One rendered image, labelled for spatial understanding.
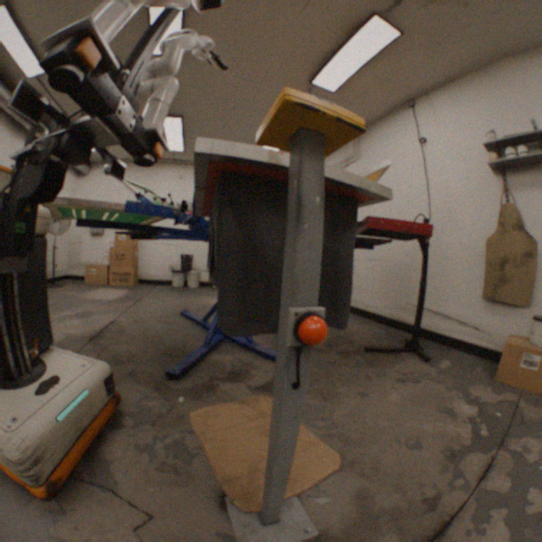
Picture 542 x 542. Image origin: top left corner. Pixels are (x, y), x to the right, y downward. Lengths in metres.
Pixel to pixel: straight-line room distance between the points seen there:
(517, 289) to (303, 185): 2.06
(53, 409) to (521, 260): 2.76
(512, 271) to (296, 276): 2.08
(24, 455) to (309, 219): 0.83
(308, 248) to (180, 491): 0.81
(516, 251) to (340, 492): 2.05
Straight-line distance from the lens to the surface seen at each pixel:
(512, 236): 2.25
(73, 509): 0.91
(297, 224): 0.27
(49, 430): 0.79
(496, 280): 2.22
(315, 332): 0.25
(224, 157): 0.49
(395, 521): 0.87
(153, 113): 0.87
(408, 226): 1.73
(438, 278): 2.50
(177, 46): 1.09
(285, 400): 0.34
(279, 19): 2.54
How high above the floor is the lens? 0.73
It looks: 3 degrees down
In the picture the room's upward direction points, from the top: 4 degrees clockwise
